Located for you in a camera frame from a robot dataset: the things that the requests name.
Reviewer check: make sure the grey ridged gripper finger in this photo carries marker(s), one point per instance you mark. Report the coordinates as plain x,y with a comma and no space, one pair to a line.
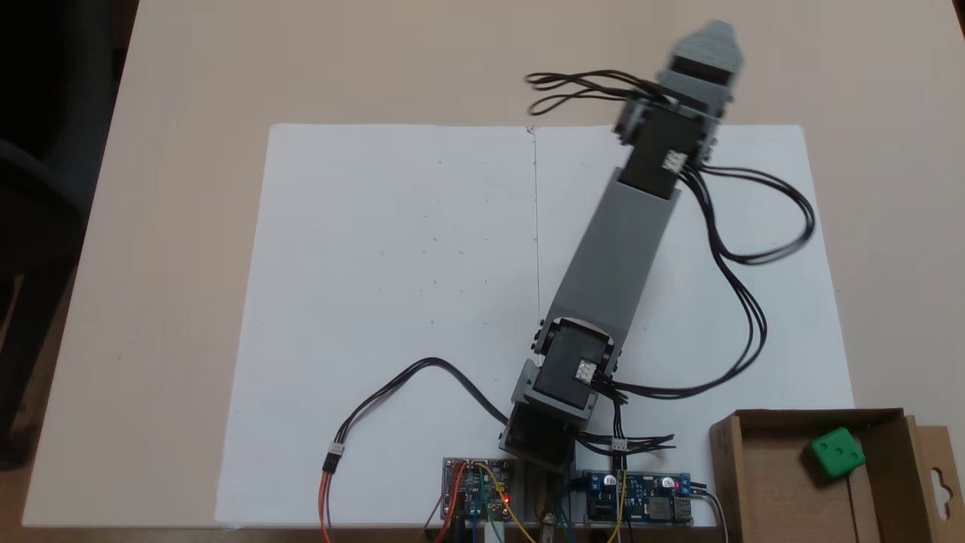
709,49

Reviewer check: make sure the green dice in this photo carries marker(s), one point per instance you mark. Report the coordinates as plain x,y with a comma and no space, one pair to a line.
837,452

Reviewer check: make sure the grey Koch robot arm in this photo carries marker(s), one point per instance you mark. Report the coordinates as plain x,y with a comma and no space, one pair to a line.
611,256

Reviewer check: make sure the white paper sheet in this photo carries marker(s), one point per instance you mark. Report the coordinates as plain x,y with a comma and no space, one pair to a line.
377,302
776,332

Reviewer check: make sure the brown cardboard box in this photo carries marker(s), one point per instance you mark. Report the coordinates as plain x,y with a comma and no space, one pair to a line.
769,483

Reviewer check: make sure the blue power circuit board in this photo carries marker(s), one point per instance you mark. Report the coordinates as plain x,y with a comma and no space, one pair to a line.
648,498

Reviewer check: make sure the motor driver circuit board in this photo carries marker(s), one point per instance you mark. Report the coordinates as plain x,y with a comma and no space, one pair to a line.
471,486

